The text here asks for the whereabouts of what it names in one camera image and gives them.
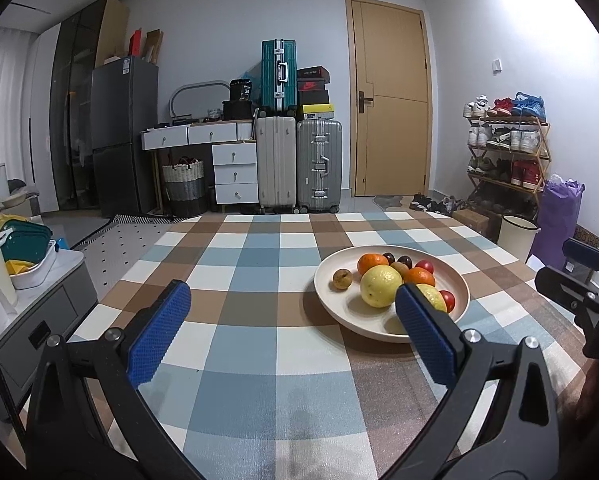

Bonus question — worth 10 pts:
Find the small cardboard box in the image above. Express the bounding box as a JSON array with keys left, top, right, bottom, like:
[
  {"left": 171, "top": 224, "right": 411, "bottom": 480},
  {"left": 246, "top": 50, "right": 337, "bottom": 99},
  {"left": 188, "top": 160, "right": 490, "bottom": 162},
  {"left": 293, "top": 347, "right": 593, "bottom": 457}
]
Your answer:
[{"left": 452, "top": 208, "right": 490, "bottom": 233}]

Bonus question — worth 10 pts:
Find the cream round plate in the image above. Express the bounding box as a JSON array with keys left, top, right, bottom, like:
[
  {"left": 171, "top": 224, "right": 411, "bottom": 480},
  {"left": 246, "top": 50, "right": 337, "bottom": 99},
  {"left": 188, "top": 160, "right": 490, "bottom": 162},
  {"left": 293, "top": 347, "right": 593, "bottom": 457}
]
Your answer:
[{"left": 313, "top": 245, "right": 471, "bottom": 343}]

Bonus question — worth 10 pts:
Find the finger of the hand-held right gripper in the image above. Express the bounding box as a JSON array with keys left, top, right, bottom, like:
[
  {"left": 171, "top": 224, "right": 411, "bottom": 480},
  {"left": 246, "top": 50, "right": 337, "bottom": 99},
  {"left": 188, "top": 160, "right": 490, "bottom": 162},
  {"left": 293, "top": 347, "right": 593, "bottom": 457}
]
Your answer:
[
  {"left": 562, "top": 237, "right": 599, "bottom": 273},
  {"left": 534, "top": 266, "right": 597, "bottom": 313}
]

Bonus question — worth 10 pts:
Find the wooden door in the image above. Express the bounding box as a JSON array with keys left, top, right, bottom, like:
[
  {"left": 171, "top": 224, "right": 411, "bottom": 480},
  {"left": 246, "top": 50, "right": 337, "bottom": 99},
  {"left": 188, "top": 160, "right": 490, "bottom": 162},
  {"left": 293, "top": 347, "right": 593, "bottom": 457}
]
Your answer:
[{"left": 345, "top": 0, "right": 434, "bottom": 198}]

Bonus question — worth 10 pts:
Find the cream trash bin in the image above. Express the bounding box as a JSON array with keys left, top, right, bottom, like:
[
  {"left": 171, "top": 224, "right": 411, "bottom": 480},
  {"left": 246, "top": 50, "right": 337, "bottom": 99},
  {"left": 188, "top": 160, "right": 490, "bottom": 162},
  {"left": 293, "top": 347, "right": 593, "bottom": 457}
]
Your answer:
[{"left": 497, "top": 215, "right": 540, "bottom": 263}]

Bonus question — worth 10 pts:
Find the purple bag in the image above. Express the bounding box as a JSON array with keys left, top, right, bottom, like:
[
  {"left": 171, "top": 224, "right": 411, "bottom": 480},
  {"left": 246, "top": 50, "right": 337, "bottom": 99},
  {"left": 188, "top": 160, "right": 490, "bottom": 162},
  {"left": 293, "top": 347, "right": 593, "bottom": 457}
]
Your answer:
[{"left": 534, "top": 174, "right": 586, "bottom": 271}]

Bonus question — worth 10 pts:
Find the beige suitcase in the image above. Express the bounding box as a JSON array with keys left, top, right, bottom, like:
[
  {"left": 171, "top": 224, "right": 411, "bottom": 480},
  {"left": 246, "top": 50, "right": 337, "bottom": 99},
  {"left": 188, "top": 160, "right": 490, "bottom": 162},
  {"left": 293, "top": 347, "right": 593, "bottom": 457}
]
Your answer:
[{"left": 256, "top": 116, "right": 297, "bottom": 213}]

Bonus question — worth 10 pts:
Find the yellow lemon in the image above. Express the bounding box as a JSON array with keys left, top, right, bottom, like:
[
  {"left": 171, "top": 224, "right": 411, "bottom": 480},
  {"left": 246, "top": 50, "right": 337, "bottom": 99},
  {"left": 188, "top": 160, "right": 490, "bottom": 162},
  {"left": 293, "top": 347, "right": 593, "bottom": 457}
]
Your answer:
[
  {"left": 415, "top": 283, "right": 447, "bottom": 313},
  {"left": 360, "top": 265, "right": 403, "bottom": 309}
]

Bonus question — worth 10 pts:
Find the wooden shoe rack with shoes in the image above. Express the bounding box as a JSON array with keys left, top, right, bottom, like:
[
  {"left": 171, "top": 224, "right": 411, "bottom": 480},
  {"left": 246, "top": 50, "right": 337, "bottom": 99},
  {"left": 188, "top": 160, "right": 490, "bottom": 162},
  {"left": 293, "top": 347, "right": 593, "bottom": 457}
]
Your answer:
[{"left": 463, "top": 91, "right": 547, "bottom": 211}]

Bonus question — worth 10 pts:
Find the grey coffee table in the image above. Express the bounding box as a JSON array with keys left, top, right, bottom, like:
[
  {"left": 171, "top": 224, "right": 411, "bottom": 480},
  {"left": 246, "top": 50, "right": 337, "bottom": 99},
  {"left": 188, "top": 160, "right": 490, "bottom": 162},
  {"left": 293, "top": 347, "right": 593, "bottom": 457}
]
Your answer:
[{"left": 0, "top": 247, "right": 100, "bottom": 423}]

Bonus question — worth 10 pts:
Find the teal suitcase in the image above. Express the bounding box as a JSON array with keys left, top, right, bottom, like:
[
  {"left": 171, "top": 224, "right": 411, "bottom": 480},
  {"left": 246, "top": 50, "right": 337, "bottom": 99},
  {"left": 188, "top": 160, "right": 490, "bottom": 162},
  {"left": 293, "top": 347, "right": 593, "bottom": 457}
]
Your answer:
[{"left": 260, "top": 39, "right": 298, "bottom": 113}]

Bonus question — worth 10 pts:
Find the black storage box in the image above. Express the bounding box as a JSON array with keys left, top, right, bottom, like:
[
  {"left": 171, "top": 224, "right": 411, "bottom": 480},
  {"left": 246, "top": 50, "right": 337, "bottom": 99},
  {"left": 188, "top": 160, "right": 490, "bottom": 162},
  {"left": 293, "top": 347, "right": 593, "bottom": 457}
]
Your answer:
[{"left": 222, "top": 100, "right": 256, "bottom": 122}]

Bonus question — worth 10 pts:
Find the grey oval frame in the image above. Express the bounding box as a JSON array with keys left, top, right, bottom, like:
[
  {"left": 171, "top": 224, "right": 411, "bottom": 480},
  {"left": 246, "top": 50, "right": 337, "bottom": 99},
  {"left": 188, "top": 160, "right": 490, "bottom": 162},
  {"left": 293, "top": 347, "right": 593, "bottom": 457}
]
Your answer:
[{"left": 170, "top": 80, "right": 230, "bottom": 121}]

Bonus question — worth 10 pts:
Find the woven laundry basket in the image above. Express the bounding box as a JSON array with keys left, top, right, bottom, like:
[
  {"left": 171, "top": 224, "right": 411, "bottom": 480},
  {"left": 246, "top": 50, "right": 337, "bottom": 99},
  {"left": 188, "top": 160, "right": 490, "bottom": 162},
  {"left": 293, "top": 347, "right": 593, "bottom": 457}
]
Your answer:
[{"left": 161, "top": 157, "right": 208, "bottom": 217}]

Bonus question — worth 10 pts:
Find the teal plastic container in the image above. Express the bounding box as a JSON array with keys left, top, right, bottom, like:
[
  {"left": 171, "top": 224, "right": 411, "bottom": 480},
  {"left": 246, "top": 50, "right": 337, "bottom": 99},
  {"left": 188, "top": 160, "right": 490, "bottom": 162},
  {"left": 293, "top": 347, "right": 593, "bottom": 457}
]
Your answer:
[{"left": 0, "top": 219, "right": 54, "bottom": 270}]

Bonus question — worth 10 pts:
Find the orange mandarin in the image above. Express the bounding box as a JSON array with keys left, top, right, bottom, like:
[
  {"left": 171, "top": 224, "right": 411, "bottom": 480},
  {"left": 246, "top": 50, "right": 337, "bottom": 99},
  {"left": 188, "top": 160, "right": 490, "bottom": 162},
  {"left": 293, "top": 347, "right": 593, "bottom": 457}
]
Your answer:
[
  {"left": 357, "top": 253, "right": 390, "bottom": 277},
  {"left": 403, "top": 266, "right": 436, "bottom": 288}
]

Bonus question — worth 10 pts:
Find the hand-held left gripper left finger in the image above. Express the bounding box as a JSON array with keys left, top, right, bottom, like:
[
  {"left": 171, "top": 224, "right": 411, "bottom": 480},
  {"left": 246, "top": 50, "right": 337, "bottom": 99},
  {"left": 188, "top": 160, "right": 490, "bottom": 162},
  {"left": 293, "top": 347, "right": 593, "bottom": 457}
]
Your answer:
[{"left": 27, "top": 280, "right": 208, "bottom": 480}]

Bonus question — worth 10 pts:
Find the white plastic basket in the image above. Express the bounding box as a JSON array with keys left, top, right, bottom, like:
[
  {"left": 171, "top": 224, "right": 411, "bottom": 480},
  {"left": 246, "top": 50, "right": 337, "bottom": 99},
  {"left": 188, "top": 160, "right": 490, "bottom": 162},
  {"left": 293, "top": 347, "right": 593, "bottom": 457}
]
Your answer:
[{"left": 10, "top": 240, "right": 59, "bottom": 291}]

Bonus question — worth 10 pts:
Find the silver suitcase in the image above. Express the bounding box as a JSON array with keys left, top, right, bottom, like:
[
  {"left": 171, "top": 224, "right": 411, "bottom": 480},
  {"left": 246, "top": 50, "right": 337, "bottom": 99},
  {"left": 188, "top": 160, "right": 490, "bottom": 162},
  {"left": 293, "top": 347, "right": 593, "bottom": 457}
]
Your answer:
[{"left": 296, "top": 119, "right": 343, "bottom": 213}]

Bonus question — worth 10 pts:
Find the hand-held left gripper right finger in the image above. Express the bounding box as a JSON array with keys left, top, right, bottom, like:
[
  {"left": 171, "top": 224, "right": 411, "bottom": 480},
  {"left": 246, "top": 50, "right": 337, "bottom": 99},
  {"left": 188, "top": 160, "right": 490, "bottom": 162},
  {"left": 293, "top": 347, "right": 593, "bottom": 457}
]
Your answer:
[{"left": 389, "top": 284, "right": 560, "bottom": 480}]

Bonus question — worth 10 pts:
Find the brown doormat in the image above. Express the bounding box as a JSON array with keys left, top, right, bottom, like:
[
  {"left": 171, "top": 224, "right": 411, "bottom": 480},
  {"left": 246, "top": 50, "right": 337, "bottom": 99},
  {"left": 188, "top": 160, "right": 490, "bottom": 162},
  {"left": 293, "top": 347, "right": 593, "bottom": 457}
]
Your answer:
[{"left": 574, "top": 225, "right": 599, "bottom": 250}]

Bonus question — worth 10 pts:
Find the white dresser with drawers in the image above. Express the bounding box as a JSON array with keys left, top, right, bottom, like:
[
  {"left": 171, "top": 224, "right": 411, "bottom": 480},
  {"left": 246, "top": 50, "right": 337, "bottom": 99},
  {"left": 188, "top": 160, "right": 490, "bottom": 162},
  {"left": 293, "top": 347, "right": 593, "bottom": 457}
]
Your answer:
[{"left": 140, "top": 119, "right": 260, "bottom": 211}]

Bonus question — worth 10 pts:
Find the brown cardboard piece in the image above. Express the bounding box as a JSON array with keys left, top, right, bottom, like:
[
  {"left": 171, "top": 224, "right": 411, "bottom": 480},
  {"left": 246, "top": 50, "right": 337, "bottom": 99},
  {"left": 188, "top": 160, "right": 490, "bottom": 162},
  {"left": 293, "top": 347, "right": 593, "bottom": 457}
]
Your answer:
[{"left": 144, "top": 29, "right": 164, "bottom": 65}]

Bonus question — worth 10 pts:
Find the dark grey fridge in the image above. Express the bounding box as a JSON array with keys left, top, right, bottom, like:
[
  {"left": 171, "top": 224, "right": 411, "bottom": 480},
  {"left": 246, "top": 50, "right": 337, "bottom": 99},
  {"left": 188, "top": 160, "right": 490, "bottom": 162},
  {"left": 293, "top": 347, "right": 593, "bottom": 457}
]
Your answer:
[{"left": 90, "top": 56, "right": 159, "bottom": 218}]

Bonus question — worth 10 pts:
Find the dark glass cabinet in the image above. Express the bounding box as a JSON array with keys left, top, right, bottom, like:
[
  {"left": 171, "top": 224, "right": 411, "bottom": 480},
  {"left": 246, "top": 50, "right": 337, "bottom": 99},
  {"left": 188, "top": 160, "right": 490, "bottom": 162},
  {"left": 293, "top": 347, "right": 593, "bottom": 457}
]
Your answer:
[{"left": 50, "top": 0, "right": 130, "bottom": 211}]

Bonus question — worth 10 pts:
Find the black printed bag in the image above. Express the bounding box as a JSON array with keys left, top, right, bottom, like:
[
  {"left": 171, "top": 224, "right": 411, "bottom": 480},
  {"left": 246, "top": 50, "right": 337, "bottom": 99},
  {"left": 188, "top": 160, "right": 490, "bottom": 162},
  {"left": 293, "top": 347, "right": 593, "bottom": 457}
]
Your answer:
[{"left": 228, "top": 78, "right": 255, "bottom": 103}]

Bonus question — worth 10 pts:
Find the white curtain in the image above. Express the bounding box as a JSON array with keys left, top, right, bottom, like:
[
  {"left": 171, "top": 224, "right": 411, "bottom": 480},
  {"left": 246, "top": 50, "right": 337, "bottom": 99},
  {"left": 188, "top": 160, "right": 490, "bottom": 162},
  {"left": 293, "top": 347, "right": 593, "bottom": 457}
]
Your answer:
[{"left": 0, "top": 25, "right": 35, "bottom": 186}]

